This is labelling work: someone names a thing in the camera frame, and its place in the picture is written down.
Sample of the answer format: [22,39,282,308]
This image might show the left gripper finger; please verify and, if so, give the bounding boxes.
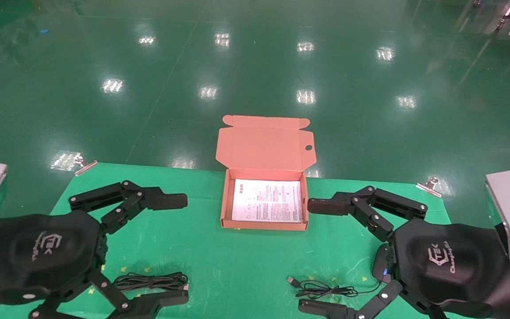
[68,180,188,235]
[29,270,190,319]

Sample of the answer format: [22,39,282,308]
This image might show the white printed paper sheet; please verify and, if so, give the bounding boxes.
[232,179,304,222]

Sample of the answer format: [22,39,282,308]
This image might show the silver binder clip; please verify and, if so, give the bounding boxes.
[74,159,98,176]
[416,177,442,198]

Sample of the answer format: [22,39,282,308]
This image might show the black wired computer mouse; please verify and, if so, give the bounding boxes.
[286,243,393,300]

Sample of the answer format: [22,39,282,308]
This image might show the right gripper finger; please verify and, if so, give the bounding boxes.
[307,186,428,243]
[298,280,419,319]

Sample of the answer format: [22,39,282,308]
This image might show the green cloth mat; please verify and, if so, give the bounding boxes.
[0,163,490,319]

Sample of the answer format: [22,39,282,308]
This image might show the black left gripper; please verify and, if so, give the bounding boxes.
[0,210,107,311]

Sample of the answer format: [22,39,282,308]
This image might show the orange cardboard box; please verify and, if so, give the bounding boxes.
[215,115,316,231]

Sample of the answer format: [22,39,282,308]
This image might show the black data cable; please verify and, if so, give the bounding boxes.
[113,272,190,293]

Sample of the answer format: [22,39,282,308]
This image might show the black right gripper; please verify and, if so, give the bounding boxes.
[388,218,510,311]

